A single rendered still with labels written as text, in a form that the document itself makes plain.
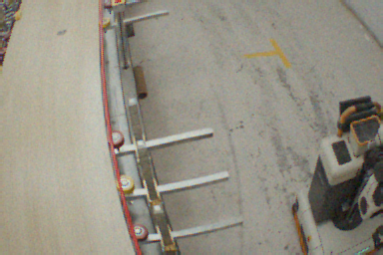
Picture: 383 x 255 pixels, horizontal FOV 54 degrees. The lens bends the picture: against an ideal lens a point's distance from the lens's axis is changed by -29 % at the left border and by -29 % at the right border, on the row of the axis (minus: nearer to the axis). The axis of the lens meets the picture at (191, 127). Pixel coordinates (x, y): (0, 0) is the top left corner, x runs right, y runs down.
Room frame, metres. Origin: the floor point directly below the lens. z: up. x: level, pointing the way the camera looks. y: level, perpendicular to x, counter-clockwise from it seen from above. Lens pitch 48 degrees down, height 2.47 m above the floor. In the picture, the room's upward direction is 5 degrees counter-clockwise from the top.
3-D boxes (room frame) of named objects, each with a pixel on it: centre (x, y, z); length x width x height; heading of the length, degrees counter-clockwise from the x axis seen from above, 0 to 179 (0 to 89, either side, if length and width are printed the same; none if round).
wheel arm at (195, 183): (1.19, 0.09, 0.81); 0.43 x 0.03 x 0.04; 99
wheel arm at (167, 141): (1.43, 0.13, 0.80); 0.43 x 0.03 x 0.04; 99
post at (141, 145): (1.13, 0.18, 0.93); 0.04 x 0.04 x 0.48; 9
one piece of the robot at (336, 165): (1.25, -0.90, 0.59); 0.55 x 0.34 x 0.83; 98
